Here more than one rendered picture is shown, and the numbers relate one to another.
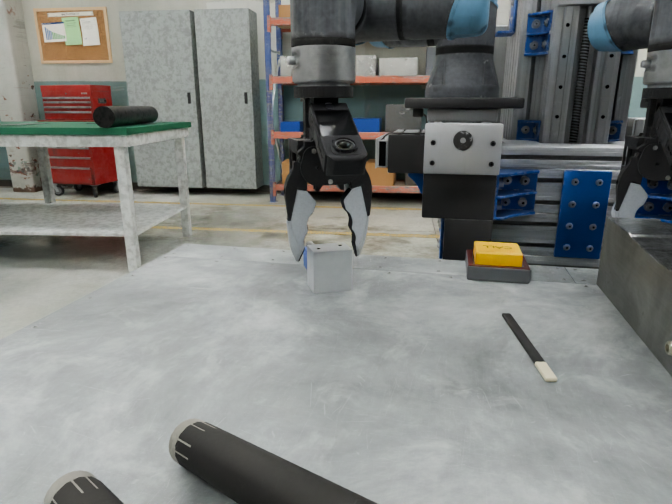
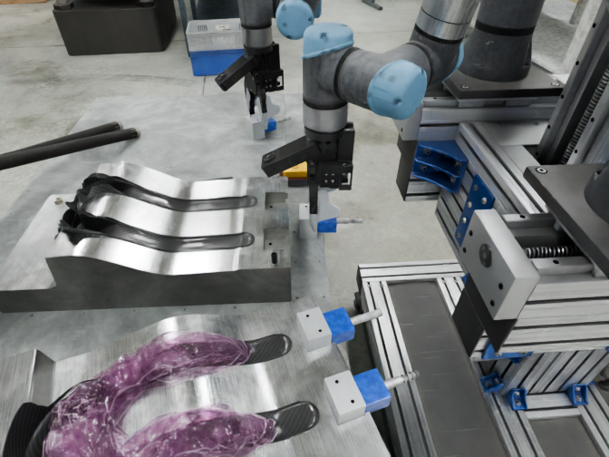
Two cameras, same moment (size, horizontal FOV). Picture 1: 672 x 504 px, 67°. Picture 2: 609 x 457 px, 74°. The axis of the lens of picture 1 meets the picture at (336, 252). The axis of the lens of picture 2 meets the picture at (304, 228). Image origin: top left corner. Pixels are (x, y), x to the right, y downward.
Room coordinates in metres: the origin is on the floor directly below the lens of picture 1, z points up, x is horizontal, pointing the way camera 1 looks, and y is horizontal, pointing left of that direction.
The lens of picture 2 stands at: (0.47, -1.03, 1.37)
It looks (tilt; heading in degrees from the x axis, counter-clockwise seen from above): 42 degrees down; 75
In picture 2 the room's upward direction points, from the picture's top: straight up
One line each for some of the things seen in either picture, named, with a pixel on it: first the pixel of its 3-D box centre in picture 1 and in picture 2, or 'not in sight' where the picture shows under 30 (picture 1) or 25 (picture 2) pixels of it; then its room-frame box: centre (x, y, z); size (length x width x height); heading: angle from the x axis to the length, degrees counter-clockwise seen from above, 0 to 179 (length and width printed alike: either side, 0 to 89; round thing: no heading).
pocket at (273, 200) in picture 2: not in sight; (276, 208); (0.58, -0.42, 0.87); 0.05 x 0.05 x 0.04; 78
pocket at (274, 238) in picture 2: not in sight; (276, 246); (0.56, -0.52, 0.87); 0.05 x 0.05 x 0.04; 78
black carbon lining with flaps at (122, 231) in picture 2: not in sight; (156, 211); (0.36, -0.43, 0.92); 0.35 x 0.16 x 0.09; 168
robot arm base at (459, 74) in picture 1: (462, 73); (497, 45); (1.11, -0.26, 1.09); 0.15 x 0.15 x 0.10
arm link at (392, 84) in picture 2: not in sight; (387, 81); (0.74, -0.51, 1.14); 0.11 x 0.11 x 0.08; 31
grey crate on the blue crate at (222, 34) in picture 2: not in sight; (223, 34); (0.77, 2.80, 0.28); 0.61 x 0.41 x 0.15; 172
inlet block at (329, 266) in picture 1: (320, 257); (269, 122); (0.66, 0.02, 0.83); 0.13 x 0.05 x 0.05; 16
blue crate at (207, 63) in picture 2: not in sight; (226, 54); (0.77, 2.80, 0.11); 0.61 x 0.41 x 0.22; 172
